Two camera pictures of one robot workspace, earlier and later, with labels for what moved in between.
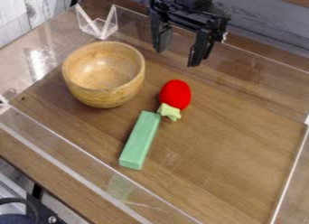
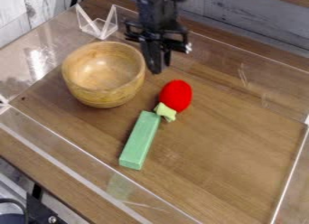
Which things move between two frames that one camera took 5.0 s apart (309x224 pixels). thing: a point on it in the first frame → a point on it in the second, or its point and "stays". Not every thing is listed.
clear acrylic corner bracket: [97, 28] stays
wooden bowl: [104, 73] stays
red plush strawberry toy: [175, 98] stays
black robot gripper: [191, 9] → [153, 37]
